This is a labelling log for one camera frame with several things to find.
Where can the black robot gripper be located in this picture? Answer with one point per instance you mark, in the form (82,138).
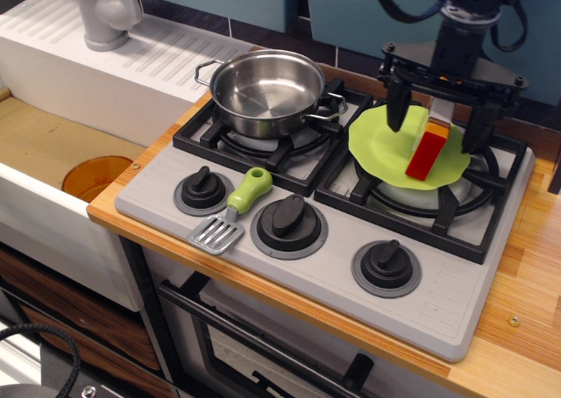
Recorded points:
(488,87)

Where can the toy cracker box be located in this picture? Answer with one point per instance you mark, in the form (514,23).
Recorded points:
(431,139)

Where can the green handled toy spatula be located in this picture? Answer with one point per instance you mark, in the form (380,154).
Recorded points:
(234,209)

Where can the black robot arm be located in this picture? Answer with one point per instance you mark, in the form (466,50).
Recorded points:
(465,25)

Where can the green plastic plate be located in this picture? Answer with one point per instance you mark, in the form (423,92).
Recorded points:
(386,154)

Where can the black right stove knob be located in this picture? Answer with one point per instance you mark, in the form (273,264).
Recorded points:
(386,269)

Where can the black stove knob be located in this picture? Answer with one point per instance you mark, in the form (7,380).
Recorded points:
(386,269)
(289,229)
(202,193)

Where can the grey toy stove top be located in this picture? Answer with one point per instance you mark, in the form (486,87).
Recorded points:
(440,316)

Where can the stainless steel pot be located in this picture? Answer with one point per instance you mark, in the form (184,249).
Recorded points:
(269,93)

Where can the black middle stove knob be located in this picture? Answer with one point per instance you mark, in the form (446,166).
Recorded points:
(289,229)

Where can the black left stove knob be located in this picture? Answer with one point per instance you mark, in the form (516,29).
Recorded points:
(202,193)

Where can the black right burner grate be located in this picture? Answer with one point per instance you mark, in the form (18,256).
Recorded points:
(461,218)

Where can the black burner grate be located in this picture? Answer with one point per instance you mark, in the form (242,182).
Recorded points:
(461,218)
(297,162)

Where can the black left burner grate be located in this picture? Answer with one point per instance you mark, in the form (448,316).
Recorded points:
(297,162)

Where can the grey toy faucet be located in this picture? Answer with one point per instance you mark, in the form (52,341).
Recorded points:
(107,22)

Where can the white toy sink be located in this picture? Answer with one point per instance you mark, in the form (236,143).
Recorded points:
(62,104)

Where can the wooden drawer cabinet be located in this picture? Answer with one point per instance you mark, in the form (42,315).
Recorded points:
(112,340)

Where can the black oven door handle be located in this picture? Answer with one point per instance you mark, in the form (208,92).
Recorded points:
(186,298)

